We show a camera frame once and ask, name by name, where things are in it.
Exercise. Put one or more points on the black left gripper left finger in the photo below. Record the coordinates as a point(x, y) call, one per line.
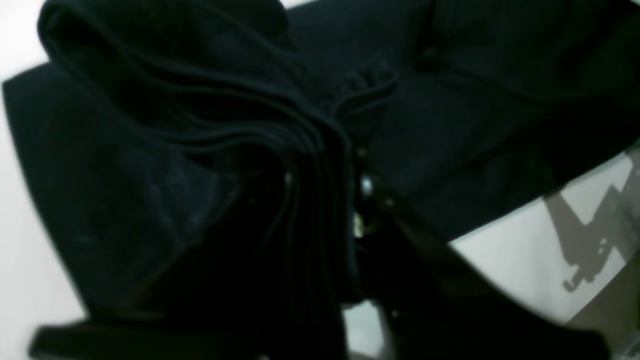
point(130, 336)

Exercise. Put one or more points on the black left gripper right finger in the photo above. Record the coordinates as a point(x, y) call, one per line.
point(434, 304)

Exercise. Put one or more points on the black T-shirt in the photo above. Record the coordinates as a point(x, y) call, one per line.
point(198, 155)

